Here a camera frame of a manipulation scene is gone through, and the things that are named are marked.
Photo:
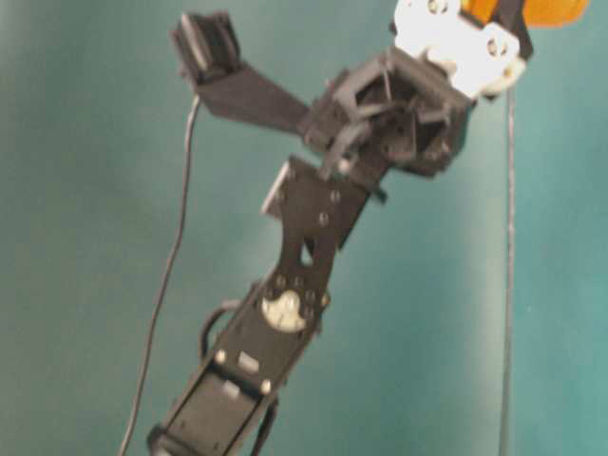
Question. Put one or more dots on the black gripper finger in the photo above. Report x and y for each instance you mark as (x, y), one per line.
(509, 15)

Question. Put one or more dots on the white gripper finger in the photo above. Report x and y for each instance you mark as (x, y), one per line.
(478, 60)

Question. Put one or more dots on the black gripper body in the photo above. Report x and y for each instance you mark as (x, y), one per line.
(393, 110)

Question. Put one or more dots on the orange cup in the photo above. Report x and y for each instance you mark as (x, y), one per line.
(536, 13)

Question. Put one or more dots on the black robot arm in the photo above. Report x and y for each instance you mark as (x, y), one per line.
(234, 390)

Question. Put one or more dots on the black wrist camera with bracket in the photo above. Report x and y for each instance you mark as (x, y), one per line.
(227, 85)

